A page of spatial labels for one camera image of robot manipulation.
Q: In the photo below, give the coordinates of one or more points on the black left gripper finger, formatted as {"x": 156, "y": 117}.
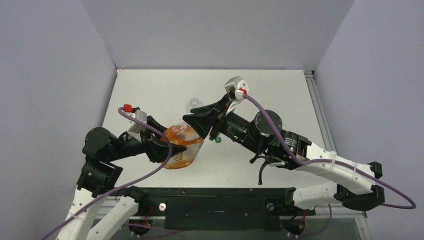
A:
{"x": 158, "y": 151}
{"x": 150, "y": 121}

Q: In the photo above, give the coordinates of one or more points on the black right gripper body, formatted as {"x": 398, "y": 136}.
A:
{"x": 219, "y": 118}

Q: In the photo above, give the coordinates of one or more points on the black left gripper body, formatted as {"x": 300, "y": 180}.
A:
{"x": 132, "y": 146}

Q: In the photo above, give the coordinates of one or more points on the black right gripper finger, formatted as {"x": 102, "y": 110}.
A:
{"x": 201, "y": 123}
{"x": 213, "y": 109}

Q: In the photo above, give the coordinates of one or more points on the clear square plastic bottle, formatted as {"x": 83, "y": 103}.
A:
{"x": 193, "y": 103}

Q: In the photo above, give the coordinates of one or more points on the orange label plastic bottle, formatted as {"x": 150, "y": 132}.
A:
{"x": 183, "y": 135}

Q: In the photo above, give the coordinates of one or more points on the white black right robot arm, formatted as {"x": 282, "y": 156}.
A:
{"x": 351, "y": 184}

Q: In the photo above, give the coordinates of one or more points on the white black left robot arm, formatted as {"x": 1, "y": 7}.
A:
{"x": 99, "y": 176}

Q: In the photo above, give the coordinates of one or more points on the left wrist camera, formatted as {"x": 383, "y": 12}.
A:
{"x": 136, "y": 115}

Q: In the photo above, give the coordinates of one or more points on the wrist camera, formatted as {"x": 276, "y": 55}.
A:
{"x": 236, "y": 88}
{"x": 136, "y": 115}

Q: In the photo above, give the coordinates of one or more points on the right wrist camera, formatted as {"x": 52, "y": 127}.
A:
{"x": 236, "y": 88}

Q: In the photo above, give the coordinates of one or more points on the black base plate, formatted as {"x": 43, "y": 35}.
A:
{"x": 219, "y": 209}

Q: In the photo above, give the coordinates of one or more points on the aluminium table edge rail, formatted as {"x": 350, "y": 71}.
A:
{"x": 323, "y": 124}

